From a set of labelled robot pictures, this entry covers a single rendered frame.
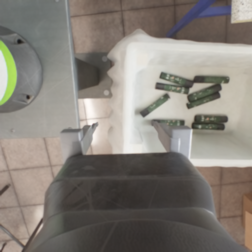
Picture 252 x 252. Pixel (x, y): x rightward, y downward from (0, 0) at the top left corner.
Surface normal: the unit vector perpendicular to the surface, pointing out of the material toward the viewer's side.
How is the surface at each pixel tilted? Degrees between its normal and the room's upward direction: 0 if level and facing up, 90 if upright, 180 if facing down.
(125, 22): 0
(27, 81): 74
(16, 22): 0
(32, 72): 66
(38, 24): 0
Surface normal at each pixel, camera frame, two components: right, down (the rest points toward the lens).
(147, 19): 0.02, 0.25
